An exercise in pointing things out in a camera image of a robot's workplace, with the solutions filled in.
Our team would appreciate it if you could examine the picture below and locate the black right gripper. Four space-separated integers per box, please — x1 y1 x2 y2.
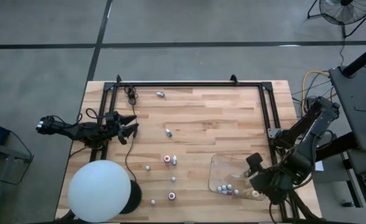
246 152 288 205

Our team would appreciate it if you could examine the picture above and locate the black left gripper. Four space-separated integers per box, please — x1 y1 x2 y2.
106 115 139 146

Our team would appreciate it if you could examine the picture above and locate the clear plastic container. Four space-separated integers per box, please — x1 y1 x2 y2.
207 153 266 202

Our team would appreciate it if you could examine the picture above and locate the globe lamp with black base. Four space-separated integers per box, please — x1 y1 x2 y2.
67 159 143 223

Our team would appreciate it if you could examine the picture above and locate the gray side table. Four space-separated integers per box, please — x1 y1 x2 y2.
328 63 366 153

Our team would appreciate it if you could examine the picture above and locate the gray metal cart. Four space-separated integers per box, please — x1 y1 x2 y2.
0 139 34 200

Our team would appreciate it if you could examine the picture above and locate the black pole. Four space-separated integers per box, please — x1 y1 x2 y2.
340 39 366 78

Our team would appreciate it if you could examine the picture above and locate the black floor fan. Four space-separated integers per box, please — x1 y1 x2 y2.
306 0 366 40

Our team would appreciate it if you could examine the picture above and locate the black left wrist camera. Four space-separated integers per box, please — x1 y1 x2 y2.
104 111 120 126

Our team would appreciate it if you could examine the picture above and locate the black cable with inline switch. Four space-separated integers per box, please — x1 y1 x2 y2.
123 85 140 183

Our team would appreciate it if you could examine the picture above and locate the black table frame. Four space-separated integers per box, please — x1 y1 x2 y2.
89 73 299 224

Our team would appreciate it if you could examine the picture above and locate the yellow floor cable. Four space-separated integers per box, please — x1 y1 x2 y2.
301 70 331 116

